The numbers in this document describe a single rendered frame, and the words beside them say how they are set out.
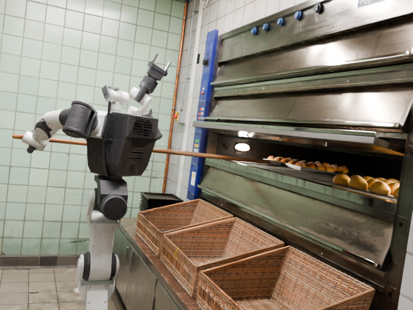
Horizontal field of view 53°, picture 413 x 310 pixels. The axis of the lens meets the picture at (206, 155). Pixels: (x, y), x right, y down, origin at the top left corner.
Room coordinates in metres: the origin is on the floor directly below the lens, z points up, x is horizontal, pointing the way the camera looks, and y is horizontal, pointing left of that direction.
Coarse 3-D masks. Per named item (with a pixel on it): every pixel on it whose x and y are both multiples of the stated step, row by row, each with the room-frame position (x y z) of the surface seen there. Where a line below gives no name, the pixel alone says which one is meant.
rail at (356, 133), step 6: (234, 126) 2.47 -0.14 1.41; (240, 126) 2.39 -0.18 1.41; (246, 126) 2.33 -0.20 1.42; (252, 126) 2.27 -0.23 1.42; (258, 126) 2.21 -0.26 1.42; (264, 126) 2.15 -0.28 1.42; (270, 126) 2.10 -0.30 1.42; (276, 126) 2.05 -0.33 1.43; (282, 126) 2.00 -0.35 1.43; (318, 132) 1.75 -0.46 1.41; (324, 132) 1.71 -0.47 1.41; (330, 132) 1.68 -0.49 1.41; (336, 132) 1.64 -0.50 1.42; (342, 132) 1.61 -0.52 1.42; (348, 132) 1.58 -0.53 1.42; (354, 132) 1.56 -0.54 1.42; (360, 132) 1.53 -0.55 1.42; (366, 132) 1.50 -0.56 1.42; (372, 132) 1.47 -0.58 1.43; (378, 132) 1.47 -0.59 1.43
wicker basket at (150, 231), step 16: (160, 208) 2.97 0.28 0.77; (176, 208) 3.02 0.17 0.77; (192, 208) 3.07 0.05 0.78; (208, 208) 2.92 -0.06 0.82; (144, 224) 2.73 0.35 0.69; (160, 224) 2.98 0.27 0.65; (176, 224) 3.03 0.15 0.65; (192, 224) 3.03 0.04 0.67; (144, 240) 2.70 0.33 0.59; (160, 240) 2.41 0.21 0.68
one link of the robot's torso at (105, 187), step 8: (96, 176) 2.02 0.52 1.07; (104, 184) 1.90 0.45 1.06; (112, 184) 1.92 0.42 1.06; (120, 184) 1.94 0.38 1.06; (104, 192) 1.87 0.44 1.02; (112, 192) 1.89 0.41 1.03; (120, 192) 1.90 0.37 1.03; (104, 200) 1.84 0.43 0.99; (112, 200) 1.83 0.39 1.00; (120, 200) 1.84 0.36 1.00; (104, 208) 1.82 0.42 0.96; (112, 208) 1.83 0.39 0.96; (120, 208) 1.85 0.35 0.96; (104, 216) 1.82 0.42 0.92; (112, 216) 1.83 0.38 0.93; (120, 216) 1.85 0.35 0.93
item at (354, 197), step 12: (240, 168) 2.64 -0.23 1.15; (252, 168) 2.50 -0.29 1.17; (276, 180) 2.25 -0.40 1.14; (288, 180) 2.15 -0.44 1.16; (300, 180) 2.06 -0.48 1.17; (324, 192) 1.88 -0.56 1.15; (336, 192) 1.81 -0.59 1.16; (348, 192) 1.74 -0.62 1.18; (372, 204) 1.61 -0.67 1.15; (384, 204) 1.56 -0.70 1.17
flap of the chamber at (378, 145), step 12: (216, 132) 3.06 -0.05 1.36; (228, 132) 2.75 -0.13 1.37; (240, 132) 2.48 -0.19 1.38; (252, 132) 2.27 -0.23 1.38; (264, 132) 2.14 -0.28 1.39; (276, 132) 2.04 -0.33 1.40; (288, 132) 1.94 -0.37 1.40; (300, 132) 1.86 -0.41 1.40; (312, 132) 1.78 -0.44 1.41; (312, 144) 2.04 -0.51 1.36; (336, 144) 1.77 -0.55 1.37; (348, 144) 1.65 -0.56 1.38; (360, 144) 1.56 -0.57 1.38; (372, 144) 1.47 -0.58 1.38; (384, 144) 1.48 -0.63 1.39
